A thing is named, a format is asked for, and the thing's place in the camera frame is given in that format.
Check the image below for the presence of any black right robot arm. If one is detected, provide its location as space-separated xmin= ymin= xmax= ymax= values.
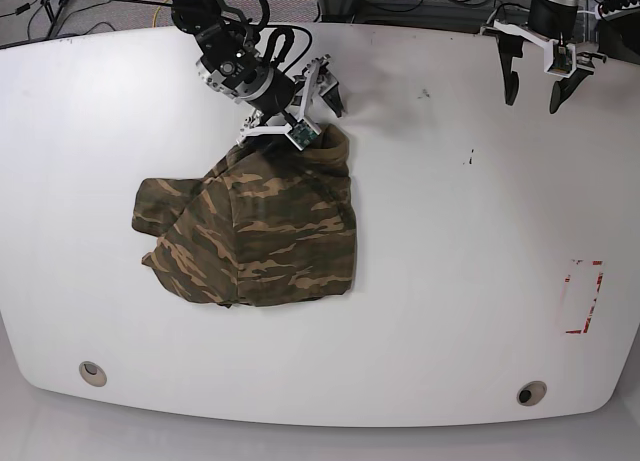
xmin=171 ymin=0 xmax=346 ymax=151

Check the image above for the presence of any table cable grommet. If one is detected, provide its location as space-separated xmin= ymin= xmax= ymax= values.
xmin=79 ymin=361 xmax=107 ymax=388
xmin=516 ymin=380 xmax=547 ymax=407

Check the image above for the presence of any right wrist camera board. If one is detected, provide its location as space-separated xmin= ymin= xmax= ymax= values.
xmin=286 ymin=121 xmax=319 ymax=151

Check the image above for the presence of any right table cable grommet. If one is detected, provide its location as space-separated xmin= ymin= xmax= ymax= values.
xmin=516 ymin=380 xmax=547 ymax=407

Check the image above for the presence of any left table cable grommet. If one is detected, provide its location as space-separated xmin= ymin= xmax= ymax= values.
xmin=79 ymin=361 xmax=107 ymax=388

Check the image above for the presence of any white power strip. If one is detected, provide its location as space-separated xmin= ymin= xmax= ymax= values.
xmin=595 ymin=0 xmax=640 ymax=20

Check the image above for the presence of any yellow cable on floor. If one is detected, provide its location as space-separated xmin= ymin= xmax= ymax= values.
xmin=152 ymin=0 xmax=254 ymax=28

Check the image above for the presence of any camouflage T-shirt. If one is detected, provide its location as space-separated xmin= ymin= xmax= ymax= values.
xmin=132 ymin=125 xmax=357 ymax=307

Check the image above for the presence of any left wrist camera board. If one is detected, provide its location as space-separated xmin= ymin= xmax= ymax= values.
xmin=545 ymin=44 xmax=574 ymax=77

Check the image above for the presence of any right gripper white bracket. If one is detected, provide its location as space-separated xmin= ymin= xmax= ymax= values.
xmin=236 ymin=54 xmax=346 ymax=145

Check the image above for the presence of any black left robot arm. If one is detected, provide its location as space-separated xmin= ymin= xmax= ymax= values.
xmin=480 ymin=0 xmax=607 ymax=114

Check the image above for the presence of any aluminium frame cart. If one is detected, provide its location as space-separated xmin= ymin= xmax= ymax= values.
xmin=317 ymin=0 xmax=598 ymax=51

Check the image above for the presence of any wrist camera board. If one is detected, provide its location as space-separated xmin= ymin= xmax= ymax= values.
xmin=545 ymin=44 xmax=574 ymax=77
xmin=286 ymin=121 xmax=319 ymax=151

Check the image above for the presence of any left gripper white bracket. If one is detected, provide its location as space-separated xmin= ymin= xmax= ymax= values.
xmin=480 ymin=20 xmax=608 ymax=114

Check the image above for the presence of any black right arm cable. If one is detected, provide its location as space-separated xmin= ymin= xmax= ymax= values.
xmin=244 ymin=0 xmax=316 ymax=82

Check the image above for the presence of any red tape rectangle marking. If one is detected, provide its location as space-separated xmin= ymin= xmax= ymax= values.
xmin=559 ymin=259 xmax=604 ymax=335

